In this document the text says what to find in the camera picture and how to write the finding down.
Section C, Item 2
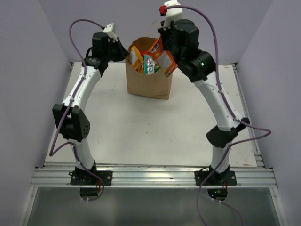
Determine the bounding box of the orange small snack bag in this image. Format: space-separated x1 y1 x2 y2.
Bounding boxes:
147 36 177 77

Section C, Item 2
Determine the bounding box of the yellow Kettle chips bag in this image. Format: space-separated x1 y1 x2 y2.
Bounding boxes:
129 46 144 74

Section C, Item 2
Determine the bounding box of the teal Fox's candy bag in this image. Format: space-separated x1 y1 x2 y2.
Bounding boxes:
143 54 161 75

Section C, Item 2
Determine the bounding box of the brown paper bag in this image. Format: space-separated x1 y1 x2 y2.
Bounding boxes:
125 20 174 100

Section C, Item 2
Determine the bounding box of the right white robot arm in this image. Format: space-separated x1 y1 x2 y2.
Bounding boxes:
158 19 250 185

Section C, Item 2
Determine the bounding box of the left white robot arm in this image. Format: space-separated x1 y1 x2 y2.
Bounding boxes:
52 31 129 185

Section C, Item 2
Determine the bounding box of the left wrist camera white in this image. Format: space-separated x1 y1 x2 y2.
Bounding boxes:
103 23 116 38

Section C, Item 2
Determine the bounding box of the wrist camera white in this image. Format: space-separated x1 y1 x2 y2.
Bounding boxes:
103 23 116 38
158 0 183 30

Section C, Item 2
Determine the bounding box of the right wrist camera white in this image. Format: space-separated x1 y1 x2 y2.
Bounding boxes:
158 0 183 30

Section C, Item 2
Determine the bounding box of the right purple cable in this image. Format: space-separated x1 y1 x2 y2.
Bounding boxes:
164 6 272 226

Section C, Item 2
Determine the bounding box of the purple cable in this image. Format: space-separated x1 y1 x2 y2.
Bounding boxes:
48 19 109 202
164 6 272 226

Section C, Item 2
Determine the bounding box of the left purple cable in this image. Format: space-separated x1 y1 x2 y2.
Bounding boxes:
48 19 109 202

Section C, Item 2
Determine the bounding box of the aluminium front rail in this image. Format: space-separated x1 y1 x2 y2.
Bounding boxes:
30 164 277 188

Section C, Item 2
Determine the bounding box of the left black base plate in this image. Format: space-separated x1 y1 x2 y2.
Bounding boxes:
68 166 113 186

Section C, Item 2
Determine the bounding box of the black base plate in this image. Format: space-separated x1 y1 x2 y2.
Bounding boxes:
68 166 113 186
194 167 238 186

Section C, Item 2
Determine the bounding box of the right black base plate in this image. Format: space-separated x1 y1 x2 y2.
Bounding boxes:
194 167 238 186

